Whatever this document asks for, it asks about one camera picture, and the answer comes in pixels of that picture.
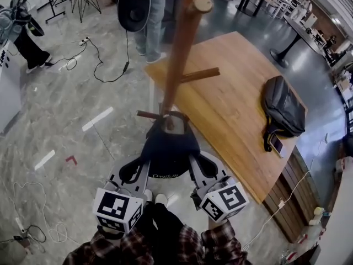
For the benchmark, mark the person's legs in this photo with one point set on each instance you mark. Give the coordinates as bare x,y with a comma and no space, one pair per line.
165,230

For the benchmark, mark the white power strip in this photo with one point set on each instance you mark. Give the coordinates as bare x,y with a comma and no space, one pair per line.
20,224
83,41

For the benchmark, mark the row of plastic bottles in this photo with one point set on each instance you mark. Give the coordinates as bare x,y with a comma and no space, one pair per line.
317,217

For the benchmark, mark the round black table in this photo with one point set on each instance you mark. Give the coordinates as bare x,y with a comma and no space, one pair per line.
278,57

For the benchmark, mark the dark grey backpack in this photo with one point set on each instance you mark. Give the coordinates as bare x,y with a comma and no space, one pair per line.
284,106

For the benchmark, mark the person's left forearm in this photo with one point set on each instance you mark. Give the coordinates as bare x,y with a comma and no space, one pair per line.
121,250

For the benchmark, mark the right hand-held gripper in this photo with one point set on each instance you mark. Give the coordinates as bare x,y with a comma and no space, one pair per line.
233,197

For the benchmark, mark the person's right forearm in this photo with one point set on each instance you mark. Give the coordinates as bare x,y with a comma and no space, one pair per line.
220,244

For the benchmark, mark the dark navy cap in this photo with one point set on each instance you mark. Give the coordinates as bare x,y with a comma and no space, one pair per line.
168,148

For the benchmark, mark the wooden table with white legs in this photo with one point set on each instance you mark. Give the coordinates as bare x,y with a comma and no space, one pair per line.
229,101

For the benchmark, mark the person's left white shoe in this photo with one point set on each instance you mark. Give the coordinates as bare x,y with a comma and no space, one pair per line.
148,195

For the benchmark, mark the person's white shoe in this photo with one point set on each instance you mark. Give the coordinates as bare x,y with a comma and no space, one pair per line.
160,199
148,195

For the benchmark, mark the white cabinet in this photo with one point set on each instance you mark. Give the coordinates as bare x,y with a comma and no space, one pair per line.
9,92

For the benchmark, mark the black smartphone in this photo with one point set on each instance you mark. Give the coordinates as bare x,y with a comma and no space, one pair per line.
277,145

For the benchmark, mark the person's right white shoe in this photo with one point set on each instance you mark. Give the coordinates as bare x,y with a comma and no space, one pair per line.
160,199

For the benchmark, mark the wooden slat platform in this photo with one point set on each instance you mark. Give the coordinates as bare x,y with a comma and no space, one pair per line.
292,203

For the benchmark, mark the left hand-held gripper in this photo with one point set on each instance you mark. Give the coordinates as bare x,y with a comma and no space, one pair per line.
113,206

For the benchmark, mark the wooden coat rack pole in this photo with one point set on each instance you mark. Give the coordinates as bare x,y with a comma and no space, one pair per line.
179,51

